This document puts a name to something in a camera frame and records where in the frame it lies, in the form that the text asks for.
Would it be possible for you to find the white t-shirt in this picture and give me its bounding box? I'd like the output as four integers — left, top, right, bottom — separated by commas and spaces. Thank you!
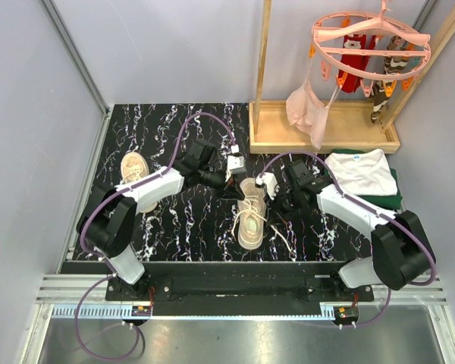
325, 149, 397, 196

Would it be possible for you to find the purple cable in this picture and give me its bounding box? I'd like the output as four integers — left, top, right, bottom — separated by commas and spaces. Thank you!
74, 112, 240, 359
259, 152, 438, 329

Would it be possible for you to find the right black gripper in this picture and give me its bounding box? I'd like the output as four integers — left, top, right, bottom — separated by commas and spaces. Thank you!
264, 187, 302, 226

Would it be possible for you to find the brown striped sock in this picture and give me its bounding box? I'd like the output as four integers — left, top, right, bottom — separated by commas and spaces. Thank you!
371, 36, 409, 124

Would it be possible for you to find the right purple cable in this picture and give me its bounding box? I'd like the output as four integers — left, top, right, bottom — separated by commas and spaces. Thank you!
259, 152, 438, 329

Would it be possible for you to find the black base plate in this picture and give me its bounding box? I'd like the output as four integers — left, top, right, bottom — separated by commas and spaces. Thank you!
105, 262, 375, 319

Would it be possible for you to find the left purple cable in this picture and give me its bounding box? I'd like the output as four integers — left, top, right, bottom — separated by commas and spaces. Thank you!
74, 112, 240, 359

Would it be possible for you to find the wooden drying rack frame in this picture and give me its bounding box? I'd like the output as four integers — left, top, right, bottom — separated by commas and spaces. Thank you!
249, 1, 455, 154

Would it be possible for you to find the cream shoelace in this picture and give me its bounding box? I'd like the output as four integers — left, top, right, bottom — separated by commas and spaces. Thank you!
230, 193, 295, 256

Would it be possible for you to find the green folded garment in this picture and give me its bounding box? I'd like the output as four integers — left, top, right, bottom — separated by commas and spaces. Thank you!
334, 168, 403, 209

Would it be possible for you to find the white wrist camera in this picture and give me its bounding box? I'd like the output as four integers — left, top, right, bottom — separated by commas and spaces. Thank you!
226, 144, 246, 178
255, 172, 280, 200

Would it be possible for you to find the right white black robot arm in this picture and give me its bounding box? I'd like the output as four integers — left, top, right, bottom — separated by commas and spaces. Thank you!
271, 161, 436, 301

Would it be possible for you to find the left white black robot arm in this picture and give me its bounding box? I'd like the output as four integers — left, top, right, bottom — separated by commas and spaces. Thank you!
77, 139, 246, 300

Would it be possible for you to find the pink round clip hanger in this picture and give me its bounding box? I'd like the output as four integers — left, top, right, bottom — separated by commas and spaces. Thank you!
309, 1, 431, 97

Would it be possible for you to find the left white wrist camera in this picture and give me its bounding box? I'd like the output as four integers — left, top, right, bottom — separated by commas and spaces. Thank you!
226, 144, 246, 178

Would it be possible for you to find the black marble pattern mat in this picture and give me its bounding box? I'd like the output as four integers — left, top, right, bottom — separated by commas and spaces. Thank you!
94, 103, 372, 262

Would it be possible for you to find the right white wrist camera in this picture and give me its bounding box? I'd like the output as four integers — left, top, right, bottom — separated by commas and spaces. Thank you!
255, 172, 280, 200

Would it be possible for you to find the pink bra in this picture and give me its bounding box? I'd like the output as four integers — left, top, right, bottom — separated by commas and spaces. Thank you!
286, 58, 340, 150

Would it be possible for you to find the red sock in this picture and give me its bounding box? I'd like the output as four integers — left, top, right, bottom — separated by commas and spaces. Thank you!
341, 33, 378, 93

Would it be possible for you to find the beige sneaker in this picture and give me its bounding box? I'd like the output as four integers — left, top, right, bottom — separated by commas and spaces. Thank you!
120, 151, 158, 213
237, 177, 266, 250

